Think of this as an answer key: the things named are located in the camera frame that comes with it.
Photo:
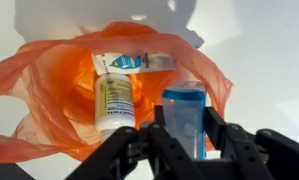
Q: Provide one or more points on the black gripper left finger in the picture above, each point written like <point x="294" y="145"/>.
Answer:
<point x="155" y="150"/>

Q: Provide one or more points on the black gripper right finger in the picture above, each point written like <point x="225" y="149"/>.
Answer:
<point x="252" y="150"/>

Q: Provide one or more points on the blue-capped clear container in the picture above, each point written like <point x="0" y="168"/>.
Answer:
<point x="184" y="110"/>

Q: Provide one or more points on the white pill bottle yellow label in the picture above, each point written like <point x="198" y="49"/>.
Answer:
<point x="114" y="100"/>

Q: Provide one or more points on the white tube with blue print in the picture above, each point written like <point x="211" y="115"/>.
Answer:
<point x="129" y="62"/>

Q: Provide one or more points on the orange plastic bag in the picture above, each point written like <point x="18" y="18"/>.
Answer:
<point x="49" y="93"/>

